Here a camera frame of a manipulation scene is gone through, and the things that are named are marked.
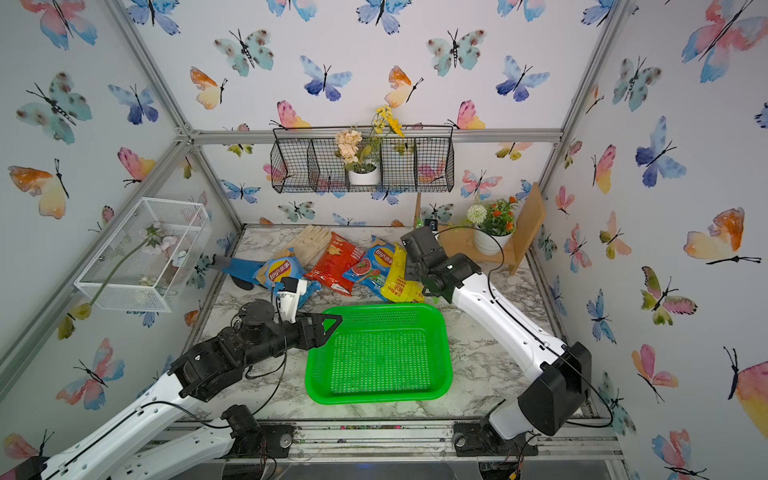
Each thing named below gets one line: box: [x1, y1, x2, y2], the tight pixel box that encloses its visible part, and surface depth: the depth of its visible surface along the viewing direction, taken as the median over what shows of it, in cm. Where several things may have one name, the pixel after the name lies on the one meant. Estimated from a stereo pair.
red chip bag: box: [304, 231, 366, 296], surface depth 101 cm
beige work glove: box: [273, 225, 332, 269], surface depth 117 cm
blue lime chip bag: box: [252, 248, 322, 310], surface depth 100 cm
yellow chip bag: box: [381, 242, 424, 303], surface depth 95 cm
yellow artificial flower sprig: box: [370, 105, 405, 158], surface depth 86 cm
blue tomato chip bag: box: [342, 235, 396, 301], surface depth 100 cm
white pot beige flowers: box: [335, 129, 379, 185], surface depth 88 cm
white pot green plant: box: [466, 196, 518, 255], surface depth 95 cm
